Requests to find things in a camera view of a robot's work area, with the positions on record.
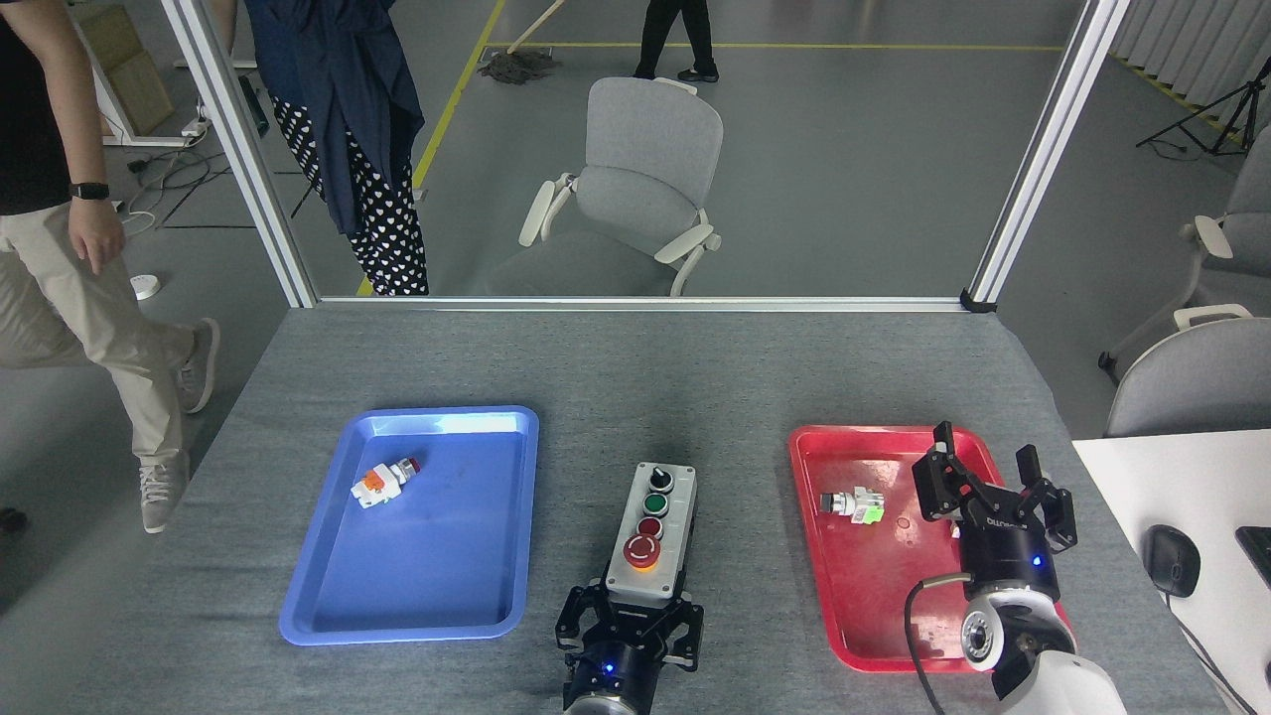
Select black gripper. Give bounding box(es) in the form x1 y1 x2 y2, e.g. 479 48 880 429
911 421 1077 600
554 583 705 715

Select grey four-button control box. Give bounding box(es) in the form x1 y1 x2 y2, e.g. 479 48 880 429
606 462 698 609

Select brown cardboard box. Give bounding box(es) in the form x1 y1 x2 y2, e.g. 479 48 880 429
71 5 175 137

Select person's hand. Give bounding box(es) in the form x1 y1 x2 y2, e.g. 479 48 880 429
68 197 125 277

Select red plastic tray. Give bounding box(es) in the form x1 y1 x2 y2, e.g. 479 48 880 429
788 425 1079 673

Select black computer mouse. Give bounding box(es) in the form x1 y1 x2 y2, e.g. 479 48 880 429
1142 524 1201 599

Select white desk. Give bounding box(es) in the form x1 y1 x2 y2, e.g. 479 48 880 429
1070 429 1271 715

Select blue plastic tray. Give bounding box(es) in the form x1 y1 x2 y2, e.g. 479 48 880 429
279 405 540 646

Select grey chair backrest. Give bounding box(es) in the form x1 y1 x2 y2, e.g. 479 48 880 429
1104 318 1271 438

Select grey table cloth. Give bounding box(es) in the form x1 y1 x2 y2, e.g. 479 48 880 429
60 308 1232 715

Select black keyboard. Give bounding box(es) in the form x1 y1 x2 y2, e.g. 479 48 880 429
1234 526 1271 587

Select grey office chair white arms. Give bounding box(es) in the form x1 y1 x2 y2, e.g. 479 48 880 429
485 77 724 298

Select black tripod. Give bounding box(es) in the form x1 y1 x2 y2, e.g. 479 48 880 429
1135 79 1271 158

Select white slatted partition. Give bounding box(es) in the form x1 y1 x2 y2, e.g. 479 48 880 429
1110 0 1271 112

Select grey floor mop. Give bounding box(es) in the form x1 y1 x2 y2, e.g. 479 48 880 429
479 0 567 85

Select green-backed push button switch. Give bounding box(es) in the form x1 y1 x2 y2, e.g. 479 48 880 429
820 487 886 526

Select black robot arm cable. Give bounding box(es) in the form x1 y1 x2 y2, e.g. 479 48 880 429
902 573 972 715

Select black mouse cable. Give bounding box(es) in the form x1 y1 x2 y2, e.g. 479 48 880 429
1167 594 1264 715

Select red push button switch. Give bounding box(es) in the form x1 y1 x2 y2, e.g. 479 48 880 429
352 458 421 509

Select silver aluminium rail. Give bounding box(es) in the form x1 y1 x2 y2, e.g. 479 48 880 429
316 295 969 314

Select silver aluminium post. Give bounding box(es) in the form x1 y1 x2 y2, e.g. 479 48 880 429
162 0 319 309
959 0 1133 314

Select grey office chair white frame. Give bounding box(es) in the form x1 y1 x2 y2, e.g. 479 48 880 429
1097 129 1271 383

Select black floor cables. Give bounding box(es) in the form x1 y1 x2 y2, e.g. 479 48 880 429
127 147 217 192

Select white desk leg frame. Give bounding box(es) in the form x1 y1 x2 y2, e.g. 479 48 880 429
97 94 205 148

